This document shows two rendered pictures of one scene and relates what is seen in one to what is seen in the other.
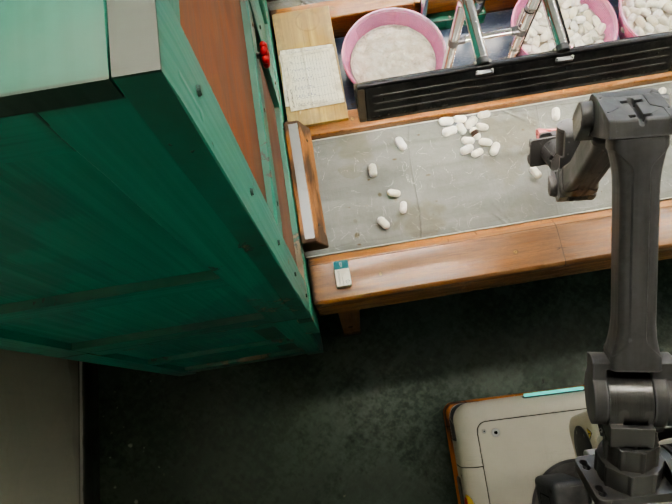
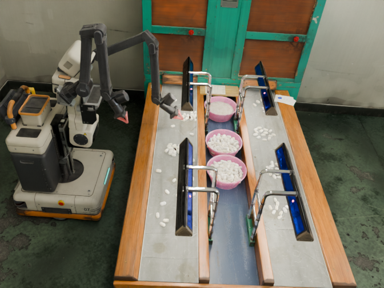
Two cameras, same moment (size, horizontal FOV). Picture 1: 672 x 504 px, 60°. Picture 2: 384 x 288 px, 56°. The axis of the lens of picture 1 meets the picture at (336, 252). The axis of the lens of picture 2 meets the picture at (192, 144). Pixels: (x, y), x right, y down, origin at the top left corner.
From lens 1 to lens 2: 2.72 m
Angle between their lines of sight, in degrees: 50
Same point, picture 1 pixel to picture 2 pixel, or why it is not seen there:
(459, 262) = (150, 105)
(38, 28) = not seen: outside the picture
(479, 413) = (108, 154)
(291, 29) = (232, 88)
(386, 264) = not seen: hidden behind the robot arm
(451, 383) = (122, 174)
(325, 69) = (216, 91)
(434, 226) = not seen: hidden behind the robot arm
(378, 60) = (220, 106)
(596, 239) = (146, 130)
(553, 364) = (117, 205)
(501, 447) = (95, 156)
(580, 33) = (222, 150)
